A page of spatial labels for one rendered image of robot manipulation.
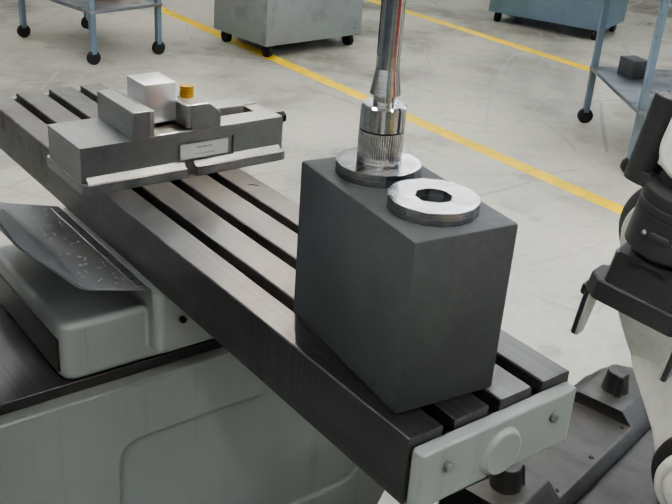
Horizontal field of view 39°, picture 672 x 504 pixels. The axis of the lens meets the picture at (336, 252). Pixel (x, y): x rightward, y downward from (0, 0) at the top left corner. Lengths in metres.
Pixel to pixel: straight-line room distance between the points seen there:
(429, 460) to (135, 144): 0.71
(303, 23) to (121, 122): 4.65
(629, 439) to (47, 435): 0.90
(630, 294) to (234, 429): 0.72
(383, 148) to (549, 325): 2.20
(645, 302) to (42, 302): 0.78
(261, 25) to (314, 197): 4.93
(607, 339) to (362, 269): 2.22
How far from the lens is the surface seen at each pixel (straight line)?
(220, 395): 1.46
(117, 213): 1.37
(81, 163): 1.38
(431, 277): 0.86
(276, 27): 5.91
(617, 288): 1.06
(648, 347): 1.33
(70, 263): 1.32
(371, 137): 0.95
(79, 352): 1.31
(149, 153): 1.42
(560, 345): 3.01
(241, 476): 1.59
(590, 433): 1.59
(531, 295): 3.28
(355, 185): 0.95
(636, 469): 1.58
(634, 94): 4.74
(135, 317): 1.32
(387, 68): 0.94
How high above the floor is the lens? 1.48
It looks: 26 degrees down
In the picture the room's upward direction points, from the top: 4 degrees clockwise
